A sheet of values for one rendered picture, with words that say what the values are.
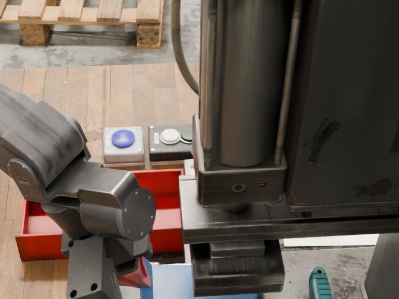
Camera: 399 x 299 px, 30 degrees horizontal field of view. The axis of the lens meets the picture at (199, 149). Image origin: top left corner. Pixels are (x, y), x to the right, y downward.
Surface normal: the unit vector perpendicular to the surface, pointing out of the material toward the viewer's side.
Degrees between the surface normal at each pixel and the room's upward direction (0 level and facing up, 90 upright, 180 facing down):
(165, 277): 4
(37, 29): 90
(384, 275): 90
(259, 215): 0
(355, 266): 0
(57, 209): 25
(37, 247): 90
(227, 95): 90
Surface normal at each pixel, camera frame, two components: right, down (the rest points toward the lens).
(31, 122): 0.35, -0.51
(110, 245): 0.07, 0.71
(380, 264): -1.00, 0.04
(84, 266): -0.41, -0.62
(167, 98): 0.01, -0.70
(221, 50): -0.61, 0.56
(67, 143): 0.78, 0.00
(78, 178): -0.30, -0.79
